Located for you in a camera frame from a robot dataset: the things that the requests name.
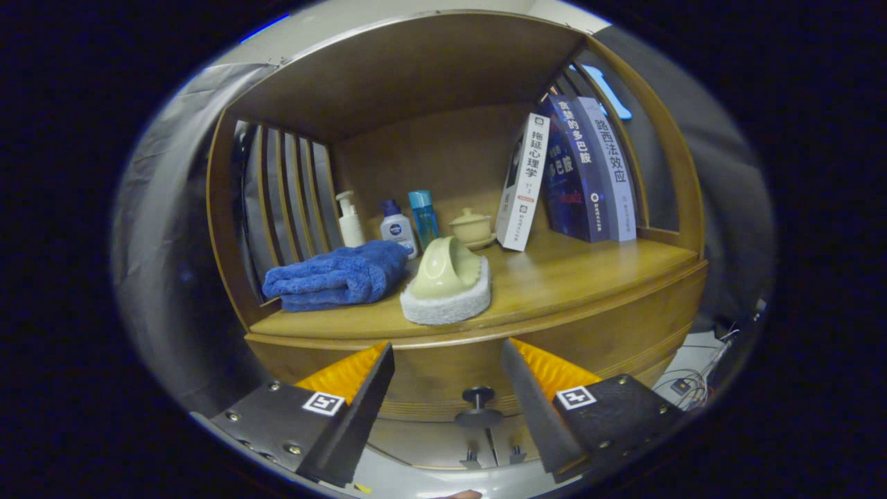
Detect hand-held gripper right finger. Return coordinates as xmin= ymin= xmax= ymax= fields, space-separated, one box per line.
xmin=500 ymin=338 xmax=688 ymax=485

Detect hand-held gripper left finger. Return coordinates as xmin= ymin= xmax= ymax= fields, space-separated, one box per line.
xmin=189 ymin=342 xmax=396 ymax=489

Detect wooden countertop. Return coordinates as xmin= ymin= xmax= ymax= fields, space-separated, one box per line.
xmin=248 ymin=229 xmax=701 ymax=342

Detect wooden cabinet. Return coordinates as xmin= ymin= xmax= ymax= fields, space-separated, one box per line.
xmin=206 ymin=8 xmax=709 ymax=472

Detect blue folded towel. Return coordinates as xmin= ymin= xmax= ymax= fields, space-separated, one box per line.
xmin=262 ymin=240 xmax=410 ymax=313

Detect white pump bottle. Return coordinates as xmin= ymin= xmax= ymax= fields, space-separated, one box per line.
xmin=335 ymin=191 xmax=367 ymax=249

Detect cream lidded teacup with saucer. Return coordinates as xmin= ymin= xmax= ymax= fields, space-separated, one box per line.
xmin=449 ymin=208 xmax=497 ymax=251

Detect white bottle with blue cap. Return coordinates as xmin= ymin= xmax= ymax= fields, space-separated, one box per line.
xmin=379 ymin=200 xmax=419 ymax=260

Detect clear blue bottle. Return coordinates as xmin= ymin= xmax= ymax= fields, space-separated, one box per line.
xmin=407 ymin=191 xmax=441 ymax=252

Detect white book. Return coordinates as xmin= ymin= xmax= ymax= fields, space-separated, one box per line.
xmin=495 ymin=113 xmax=551 ymax=252

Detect dark blue book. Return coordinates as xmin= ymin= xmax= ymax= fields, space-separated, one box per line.
xmin=542 ymin=95 xmax=612 ymax=243

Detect pale lavender book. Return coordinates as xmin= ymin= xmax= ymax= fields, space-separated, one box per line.
xmin=577 ymin=96 xmax=638 ymax=243

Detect black backdrop cloth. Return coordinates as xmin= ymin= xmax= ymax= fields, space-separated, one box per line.
xmin=111 ymin=24 xmax=775 ymax=417

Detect tangled thin cables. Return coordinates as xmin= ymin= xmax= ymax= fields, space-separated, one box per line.
xmin=651 ymin=326 xmax=742 ymax=413

